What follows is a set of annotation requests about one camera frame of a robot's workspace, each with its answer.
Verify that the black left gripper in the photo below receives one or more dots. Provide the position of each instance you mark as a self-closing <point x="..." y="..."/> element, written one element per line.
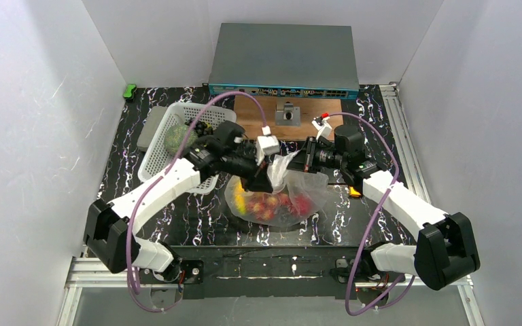
<point x="252" y="172"/>

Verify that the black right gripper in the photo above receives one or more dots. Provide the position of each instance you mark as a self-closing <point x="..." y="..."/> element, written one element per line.
<point x="309" y="157"/>

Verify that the yellow fake banana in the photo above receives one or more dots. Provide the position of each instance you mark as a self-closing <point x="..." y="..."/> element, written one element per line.
<point x="240" y="199"/>

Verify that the red lychee bunch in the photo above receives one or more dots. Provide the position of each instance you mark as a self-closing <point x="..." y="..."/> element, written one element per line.
<point x="281" y="208"/>

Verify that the clear plastic bag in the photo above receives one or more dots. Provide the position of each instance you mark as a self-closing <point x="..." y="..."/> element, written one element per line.
<point x="313" y="185"/>

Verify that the white plastic basket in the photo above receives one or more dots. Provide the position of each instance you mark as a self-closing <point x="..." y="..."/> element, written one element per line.
<point x="157" y="157"/>

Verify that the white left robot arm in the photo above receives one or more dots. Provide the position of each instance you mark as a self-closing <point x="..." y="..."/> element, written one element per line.
<point x="111" y="227"/>

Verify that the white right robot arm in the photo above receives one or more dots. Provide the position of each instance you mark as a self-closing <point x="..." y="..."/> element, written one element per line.
<point x="445" y="249"/>

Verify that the green fake melon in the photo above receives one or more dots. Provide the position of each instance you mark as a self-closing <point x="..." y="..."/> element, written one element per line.
<point x="174" y="136"/>

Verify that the yellow tape measure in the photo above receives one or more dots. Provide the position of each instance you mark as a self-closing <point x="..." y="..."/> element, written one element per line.
<point x="354" y="193"/>

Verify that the wooden board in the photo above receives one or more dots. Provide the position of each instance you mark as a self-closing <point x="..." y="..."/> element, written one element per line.
<point x="249" y="117"/>

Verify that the dark grape bunch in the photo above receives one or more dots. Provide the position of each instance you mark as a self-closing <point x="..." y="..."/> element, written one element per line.
<point x="203" y="129"/>

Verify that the grey rectangular case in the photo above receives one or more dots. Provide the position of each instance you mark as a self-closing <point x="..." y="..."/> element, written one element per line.
<point x="150" y="126"/>

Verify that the green clip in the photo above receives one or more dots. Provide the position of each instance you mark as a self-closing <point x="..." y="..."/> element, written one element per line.
<point x="129" y="92"/>

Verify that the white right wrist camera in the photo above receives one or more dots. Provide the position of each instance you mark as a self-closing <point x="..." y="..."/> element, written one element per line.
<point x="322" y="127"/>

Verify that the grey metal bracket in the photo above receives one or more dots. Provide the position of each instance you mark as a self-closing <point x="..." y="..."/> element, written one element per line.
<point x="287" y="114"/>

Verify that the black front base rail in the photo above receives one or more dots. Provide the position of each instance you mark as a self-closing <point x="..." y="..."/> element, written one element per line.
<point x="264" y="271"/>

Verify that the grey network switch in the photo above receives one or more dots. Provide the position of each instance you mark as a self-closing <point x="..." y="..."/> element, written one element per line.
<point x="285" y="60"/>

